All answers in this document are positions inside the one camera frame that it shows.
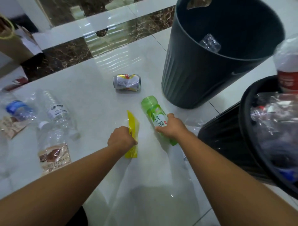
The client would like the person's left hand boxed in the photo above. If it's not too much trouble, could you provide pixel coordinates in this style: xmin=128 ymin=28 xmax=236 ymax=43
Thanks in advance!
xmin=107 ymin=126 xmax=138 ymax=154

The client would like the person's right hand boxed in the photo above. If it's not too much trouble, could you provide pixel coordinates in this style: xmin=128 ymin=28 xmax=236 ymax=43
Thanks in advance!
xmin=155 ymin=113 xmax=190 ymax=140

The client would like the green plastic tea bottle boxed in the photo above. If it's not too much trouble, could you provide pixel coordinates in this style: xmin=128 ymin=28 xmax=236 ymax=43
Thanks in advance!
xmin=141 ymin=95 xmax=177 ymax=146

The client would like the clear bag with yellow strip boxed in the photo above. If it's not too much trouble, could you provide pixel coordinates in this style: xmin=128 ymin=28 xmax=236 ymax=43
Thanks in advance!
xmin=102 ymin=110 xmax=203 ymax=226

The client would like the person's right forearm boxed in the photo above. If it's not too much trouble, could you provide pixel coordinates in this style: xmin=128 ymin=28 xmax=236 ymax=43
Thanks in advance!
xmin=173 ymin=132 xmax=298 ymax=226

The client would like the person's left forearm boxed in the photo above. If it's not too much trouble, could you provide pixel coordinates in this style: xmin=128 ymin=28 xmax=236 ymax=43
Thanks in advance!
xmin=0 ymin=142 xmax=126 ymax=226

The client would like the crushed silver drink can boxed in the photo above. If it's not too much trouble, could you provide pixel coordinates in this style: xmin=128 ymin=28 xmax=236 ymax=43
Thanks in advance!
xmin=113 ymin=74 xmax=141 ymax=91

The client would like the black bin with liner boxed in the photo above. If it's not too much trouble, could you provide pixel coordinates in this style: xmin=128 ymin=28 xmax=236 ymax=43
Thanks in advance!
xmin=197 ymin=75 xmax=298 ymax=199

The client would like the dark grey ribbed bin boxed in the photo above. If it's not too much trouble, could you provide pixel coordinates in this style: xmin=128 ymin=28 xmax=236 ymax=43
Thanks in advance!
xmin=161 ymin=0 xmax=286 ymax=109

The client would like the clear bottle with white label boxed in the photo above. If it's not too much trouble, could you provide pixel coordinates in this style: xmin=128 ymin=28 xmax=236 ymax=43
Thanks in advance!
xmin=41 ymin=89 xmax=81 ymax=141

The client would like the white-capped bottle with brown label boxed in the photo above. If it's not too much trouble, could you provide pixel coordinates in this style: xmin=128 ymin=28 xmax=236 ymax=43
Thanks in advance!
xmin=37 ymin=121 xmax=72 ymax=176

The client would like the crushed clear bottle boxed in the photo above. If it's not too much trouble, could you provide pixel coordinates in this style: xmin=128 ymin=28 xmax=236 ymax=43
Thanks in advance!
xmin=199 ymin=34 xmax=221 ymax=53

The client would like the pile of crushed clear bottles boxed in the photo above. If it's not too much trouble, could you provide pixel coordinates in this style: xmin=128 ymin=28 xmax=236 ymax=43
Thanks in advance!
xmin=250 ymin=92 xmax=298 ymax=146

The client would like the clear bottle with blue cap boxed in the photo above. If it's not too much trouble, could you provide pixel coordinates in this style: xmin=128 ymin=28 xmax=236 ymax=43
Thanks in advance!
xmin=0 ymin=99 xmax=38 ymax=140

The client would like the red and white box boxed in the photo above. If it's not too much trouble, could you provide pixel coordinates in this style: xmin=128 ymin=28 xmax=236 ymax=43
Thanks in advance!
xmin=0 ymin=67 xmax=30 ymax=92

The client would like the clear bottle with red label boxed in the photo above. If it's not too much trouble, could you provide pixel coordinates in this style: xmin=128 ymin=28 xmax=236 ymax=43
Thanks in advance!
xmin=273 ymin=38 xmax=298 ymax=94

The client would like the white cardboard box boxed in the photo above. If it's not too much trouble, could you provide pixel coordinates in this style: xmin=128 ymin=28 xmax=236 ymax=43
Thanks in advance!
xmin=16 ymin=25 xmax=44 ymax=56

